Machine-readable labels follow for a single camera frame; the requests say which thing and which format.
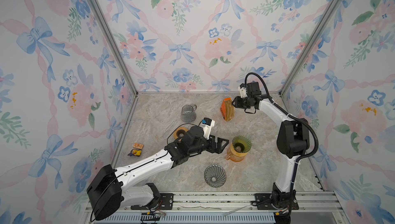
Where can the clear grey glass dripper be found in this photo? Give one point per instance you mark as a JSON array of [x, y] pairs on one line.
[[215, 176]]

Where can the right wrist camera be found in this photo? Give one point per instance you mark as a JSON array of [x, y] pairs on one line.
[[242, 90]]

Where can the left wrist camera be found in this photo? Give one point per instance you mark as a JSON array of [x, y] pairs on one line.
[[207, 124]]

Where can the small orange yellow toy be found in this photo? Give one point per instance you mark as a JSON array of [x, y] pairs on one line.
[[136, 150]]

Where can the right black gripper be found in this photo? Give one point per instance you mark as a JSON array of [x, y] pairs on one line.
[[237, 102]]

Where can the green glass dripper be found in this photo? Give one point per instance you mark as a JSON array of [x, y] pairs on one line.
[[241, 144]]

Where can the aluminium frame rail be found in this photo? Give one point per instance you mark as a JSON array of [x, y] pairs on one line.
[[234, 208]]

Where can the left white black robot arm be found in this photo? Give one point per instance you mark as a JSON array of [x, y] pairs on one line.
[[115, 188]]

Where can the orange glass carafe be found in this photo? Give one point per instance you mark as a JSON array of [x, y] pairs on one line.
[[234, 155]]

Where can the orange coffee filter packet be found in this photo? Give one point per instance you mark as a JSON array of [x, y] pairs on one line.
[[227, 109]]

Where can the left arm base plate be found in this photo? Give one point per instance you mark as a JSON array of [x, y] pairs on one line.
[[163, 201]]

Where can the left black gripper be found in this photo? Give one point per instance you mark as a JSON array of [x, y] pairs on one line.
[[218, 149]]

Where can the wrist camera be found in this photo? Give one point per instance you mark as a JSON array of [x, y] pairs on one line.
[[242, 90], [207, 124]]

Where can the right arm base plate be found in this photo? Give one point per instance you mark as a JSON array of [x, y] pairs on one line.
[[263, 201]]

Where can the clear grey glass pitcher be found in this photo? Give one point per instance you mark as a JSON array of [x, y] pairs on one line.
[[188, 113]]

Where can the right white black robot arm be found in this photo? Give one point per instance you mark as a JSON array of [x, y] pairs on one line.
[[292, 140]]

